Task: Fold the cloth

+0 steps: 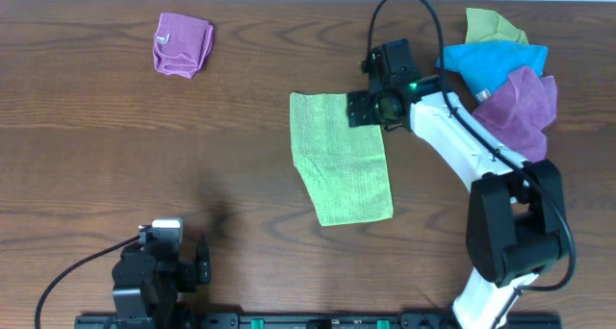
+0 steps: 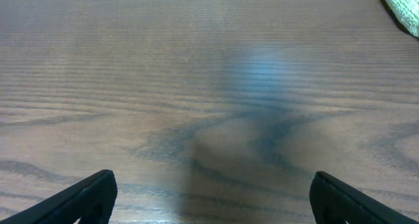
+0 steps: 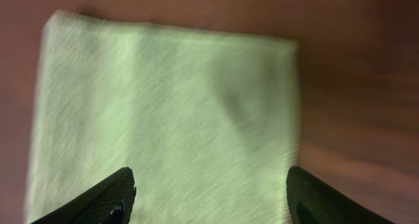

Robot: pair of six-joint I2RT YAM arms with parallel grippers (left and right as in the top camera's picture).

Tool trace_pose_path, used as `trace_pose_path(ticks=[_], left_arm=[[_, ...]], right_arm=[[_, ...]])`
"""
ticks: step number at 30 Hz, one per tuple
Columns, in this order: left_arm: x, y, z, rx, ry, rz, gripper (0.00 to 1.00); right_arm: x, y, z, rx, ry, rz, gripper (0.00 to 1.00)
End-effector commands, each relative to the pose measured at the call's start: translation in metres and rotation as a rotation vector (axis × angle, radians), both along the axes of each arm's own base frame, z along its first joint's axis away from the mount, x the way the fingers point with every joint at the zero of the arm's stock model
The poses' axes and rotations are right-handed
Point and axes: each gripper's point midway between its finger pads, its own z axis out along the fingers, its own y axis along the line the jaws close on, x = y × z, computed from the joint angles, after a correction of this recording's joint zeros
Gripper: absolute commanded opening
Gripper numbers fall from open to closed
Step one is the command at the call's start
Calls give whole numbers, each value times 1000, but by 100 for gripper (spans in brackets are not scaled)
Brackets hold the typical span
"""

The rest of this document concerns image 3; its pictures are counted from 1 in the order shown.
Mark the light green cloth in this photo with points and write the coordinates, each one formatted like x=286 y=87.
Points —
x=208 y=121

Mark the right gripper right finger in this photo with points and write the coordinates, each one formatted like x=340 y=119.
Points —
x=312 y=201

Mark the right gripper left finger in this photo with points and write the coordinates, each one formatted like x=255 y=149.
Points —
x=110 y=201

